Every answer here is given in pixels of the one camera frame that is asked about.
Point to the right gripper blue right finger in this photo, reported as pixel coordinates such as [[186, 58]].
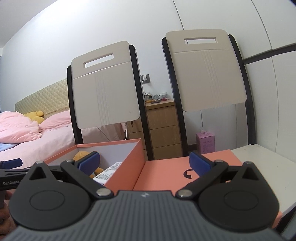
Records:
[[208, 172]]

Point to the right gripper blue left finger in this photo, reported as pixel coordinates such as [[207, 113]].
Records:
[[79, 174]]

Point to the brown teddy bear blue shirt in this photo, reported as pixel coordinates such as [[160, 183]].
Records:
[[88, 163]]

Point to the white labelled packet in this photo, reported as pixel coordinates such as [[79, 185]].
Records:
[[105, 175]]

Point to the pink shoe box lid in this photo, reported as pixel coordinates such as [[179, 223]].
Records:
[[240, 200]]

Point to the clutter on cabinet top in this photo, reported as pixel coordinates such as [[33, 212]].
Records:
[[157, 98]]

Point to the left hand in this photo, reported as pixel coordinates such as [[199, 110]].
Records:
[[7, 223]]

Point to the small pink carton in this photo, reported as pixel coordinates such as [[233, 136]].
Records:
[[205, 142]]

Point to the pink bed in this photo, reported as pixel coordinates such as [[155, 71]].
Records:
[[55, 141]]

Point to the pink open shoe box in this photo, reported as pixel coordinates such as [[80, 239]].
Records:
[[129, 153]]

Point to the pink pillow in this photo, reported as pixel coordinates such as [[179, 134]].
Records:
[[55, 121]]

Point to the wooden drawer cabinet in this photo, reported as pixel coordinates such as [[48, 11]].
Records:
[[164, 130]]

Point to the pink duvet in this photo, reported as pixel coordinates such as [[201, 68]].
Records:
[[17, 128]]

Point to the yellow plush toy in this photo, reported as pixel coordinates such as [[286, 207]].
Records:
[[35, 116]]

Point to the beige quilted headboard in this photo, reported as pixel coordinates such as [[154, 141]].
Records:
[[50, 100]]

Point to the beige chair near bed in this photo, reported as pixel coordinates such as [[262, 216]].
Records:
[[104, 88]]

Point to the beige chair by wall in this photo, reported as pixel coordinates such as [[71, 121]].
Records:
[[206, 70]]

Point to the wall power socket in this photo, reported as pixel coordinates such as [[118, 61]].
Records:
[[145, 79]]

